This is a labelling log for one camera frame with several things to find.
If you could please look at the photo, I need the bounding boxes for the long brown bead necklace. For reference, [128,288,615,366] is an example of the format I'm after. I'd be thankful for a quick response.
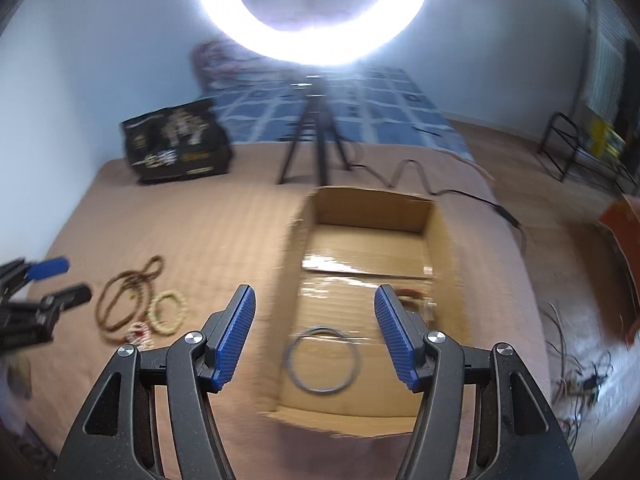
[95,255,165,333]

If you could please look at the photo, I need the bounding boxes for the red strap watch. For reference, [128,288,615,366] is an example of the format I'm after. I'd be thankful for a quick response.
[392,287,438,321]

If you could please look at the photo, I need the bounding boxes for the black power cable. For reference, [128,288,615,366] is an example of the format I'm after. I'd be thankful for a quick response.
[345,132,526,261]

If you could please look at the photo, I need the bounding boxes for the tangle of wires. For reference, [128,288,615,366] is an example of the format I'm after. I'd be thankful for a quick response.
[545,300,616,441]

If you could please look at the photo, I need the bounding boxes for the black gift box gold print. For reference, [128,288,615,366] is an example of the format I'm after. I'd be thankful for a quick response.
[121,100,233,185]

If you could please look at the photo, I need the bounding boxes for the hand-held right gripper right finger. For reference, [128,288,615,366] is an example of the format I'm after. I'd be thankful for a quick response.
[374,284,581,480]

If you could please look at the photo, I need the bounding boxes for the white ring light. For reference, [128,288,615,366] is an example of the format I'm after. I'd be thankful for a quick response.
[199,0,433,67]

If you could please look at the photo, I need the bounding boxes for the blue checked blanket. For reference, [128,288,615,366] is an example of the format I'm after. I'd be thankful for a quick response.
[200,65,471,156]

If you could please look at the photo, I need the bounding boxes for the cardboard box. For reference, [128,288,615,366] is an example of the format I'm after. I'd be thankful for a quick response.
[257,186,473,438]

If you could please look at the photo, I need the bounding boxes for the cream bead bracelet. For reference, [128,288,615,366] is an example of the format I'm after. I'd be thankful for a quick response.
[149,292,190,333]

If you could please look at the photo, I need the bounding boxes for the black metal clothes rack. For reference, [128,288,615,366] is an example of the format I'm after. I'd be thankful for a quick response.
[537,112,640,196]

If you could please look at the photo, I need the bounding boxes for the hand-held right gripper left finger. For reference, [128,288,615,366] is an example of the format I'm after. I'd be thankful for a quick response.
[57,284,257,480]

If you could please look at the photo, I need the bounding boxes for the thin dark bangle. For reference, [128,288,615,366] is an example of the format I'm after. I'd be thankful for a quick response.
[287,327,362,396]

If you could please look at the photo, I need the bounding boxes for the red cord bracelet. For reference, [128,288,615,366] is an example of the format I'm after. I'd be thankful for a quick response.
[125,322,153,353]

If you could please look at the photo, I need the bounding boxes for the yellow box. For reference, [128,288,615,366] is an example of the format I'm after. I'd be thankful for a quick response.
[590,120,626,166]

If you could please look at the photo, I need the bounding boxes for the folded floral quilt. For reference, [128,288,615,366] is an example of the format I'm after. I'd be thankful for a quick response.
[192,40,261,96]

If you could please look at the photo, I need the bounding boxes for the dark hanging clothes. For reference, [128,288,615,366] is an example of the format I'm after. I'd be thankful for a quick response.
[617,37,640,161]

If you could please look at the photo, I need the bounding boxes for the black tripod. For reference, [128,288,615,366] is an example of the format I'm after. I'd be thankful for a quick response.
[277,74,352,186]

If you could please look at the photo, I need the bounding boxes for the striped towel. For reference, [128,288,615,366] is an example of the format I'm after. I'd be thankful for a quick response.
[582,0,626,118]

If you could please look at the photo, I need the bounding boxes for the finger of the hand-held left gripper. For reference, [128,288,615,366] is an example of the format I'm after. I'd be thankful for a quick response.
[0,256,69,293]
[37,284,93,313]

